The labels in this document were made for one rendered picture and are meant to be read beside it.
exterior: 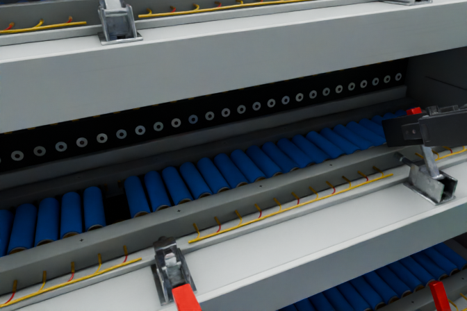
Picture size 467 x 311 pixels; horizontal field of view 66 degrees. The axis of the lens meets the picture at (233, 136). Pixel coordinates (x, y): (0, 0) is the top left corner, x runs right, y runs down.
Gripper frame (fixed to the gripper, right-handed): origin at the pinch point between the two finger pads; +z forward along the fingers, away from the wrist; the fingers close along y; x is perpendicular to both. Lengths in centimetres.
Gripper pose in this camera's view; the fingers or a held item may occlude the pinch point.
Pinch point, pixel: (419, 128)
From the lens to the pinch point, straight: 40.5
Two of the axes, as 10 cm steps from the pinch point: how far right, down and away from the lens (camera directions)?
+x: -2.3, -9.7, 0.1
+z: -3.0, 0.9, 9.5
